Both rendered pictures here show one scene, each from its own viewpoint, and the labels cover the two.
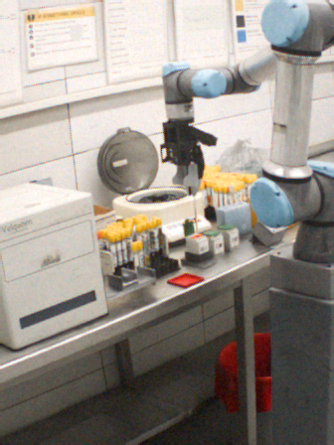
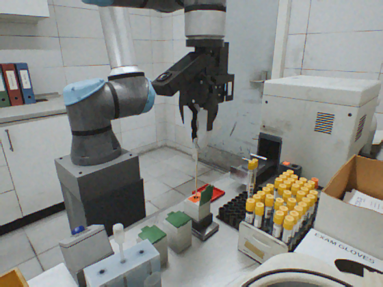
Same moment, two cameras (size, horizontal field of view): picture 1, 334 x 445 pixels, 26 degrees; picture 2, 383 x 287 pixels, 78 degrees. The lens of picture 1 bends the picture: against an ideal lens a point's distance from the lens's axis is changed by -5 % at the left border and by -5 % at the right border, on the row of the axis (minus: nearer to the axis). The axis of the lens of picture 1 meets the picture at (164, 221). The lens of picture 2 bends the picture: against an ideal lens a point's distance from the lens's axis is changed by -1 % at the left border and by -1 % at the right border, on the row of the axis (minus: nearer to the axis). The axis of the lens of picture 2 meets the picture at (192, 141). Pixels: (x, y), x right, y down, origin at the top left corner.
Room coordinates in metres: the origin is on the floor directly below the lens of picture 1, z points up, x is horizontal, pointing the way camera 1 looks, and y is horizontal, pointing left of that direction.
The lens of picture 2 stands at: (2.39, -0.12, 1.26)
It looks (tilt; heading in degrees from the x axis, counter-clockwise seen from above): 20 degrees down; 177
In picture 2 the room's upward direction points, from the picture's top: straight up
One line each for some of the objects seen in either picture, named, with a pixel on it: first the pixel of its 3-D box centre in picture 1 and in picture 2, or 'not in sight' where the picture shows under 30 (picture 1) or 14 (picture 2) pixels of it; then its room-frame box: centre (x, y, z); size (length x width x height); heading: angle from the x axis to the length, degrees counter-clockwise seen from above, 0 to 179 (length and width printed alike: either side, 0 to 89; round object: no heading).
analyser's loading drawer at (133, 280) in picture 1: (115, 284); (257, 163); (1.69, 0.13, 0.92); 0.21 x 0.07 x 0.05; 132
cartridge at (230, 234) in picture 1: (228, 237); (152, 247); (2.02, -0.17, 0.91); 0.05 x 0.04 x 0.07; 42
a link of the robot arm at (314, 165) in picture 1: (321, 188); (89, 102); (1.67, -0.38, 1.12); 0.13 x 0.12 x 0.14; 125
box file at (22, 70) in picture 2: not in sight; (22, 83); (0.33, -1.38, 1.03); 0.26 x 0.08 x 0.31; 41
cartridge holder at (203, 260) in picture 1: (198, 256); (197, 219); (1.93, -0.08, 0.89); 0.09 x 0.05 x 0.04; 42
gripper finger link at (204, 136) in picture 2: (180, 179); (211, 128); (1.92, -0.05, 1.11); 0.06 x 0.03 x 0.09; 132
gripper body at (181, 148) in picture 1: (181, 141); (206, 73); (1.91, -0.06, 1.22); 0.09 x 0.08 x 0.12; 132
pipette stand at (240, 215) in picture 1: (234, 222); (126, 285); (2.12, -0.20, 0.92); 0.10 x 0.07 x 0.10; 124
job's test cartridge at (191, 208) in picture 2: (197, 247); (197, 209); (1.93, -0.08, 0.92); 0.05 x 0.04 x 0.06; 42
